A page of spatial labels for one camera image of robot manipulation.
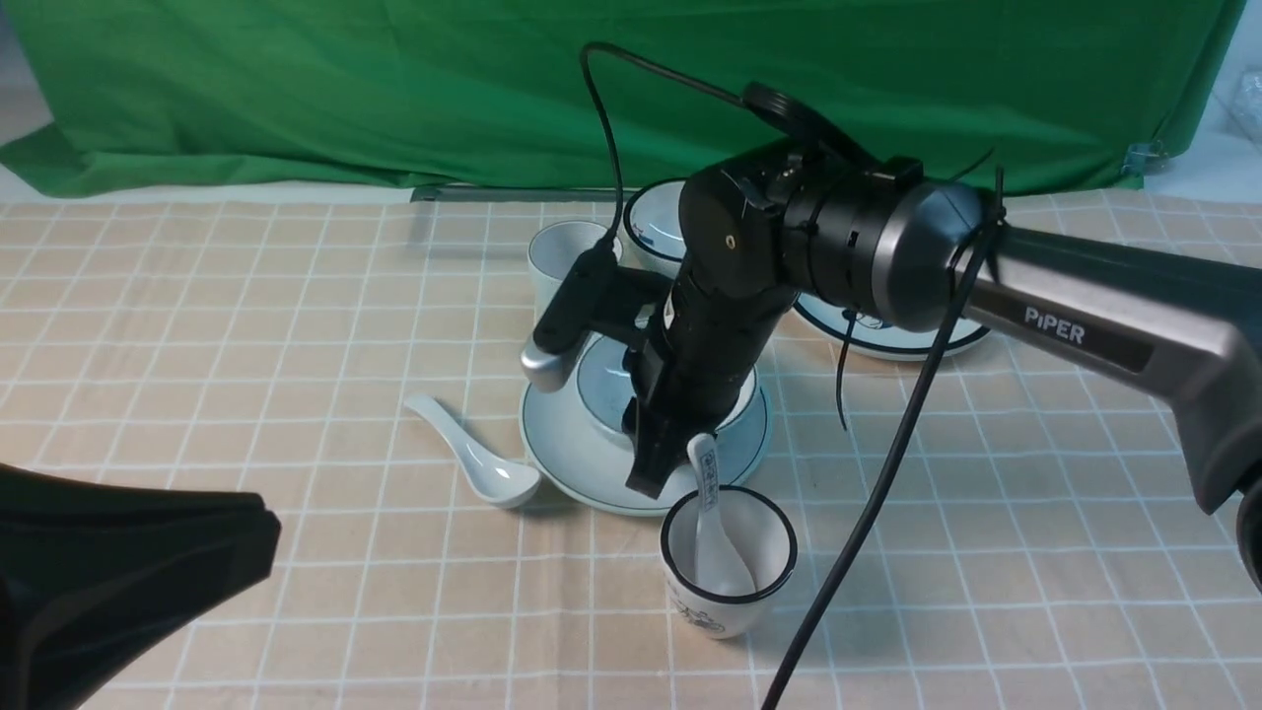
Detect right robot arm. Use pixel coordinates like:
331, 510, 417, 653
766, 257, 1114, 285
625, 140, 1261, 581

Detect pale blue flat plate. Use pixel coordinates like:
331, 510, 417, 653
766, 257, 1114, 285
520, 372, 774, 517

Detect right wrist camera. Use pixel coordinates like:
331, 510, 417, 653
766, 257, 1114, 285
520, 246, 671, 392

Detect patterned white ceramic spoon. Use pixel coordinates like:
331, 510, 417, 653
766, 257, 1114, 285
688, 433, 753, 597

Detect green backdrop cloth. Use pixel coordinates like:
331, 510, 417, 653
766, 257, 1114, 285
3, 1, 1244, 198

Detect plain pale blue cup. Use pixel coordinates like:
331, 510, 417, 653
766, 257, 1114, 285
528, 219, 604, 327

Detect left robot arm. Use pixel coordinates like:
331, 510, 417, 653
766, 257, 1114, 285
1, 464, 281, 709

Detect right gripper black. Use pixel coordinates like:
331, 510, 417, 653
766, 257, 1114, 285
625, 266, 799, 499

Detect small black-rimmed white bowl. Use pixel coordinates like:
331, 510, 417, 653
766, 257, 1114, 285
622, 178, 687, 279

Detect plain white ceramic spoon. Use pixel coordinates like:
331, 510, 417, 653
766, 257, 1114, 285
403, 392, 541, 509

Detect metal clamp on backdrop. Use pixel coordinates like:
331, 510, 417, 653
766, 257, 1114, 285
1121, 141, 1170, 178

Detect pale blue shallow bowl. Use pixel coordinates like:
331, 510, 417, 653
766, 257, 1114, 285
573, 335, 764, 451

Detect black-rimmed cartoon cup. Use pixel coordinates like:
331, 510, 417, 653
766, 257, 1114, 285
659, 484, 799, 641

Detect black-rimmed cartoon plate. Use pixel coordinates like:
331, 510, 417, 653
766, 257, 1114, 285
794, 295, 935, 361

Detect checkered beige tablecloth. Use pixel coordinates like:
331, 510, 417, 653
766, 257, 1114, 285
1, 202, 1261, 709

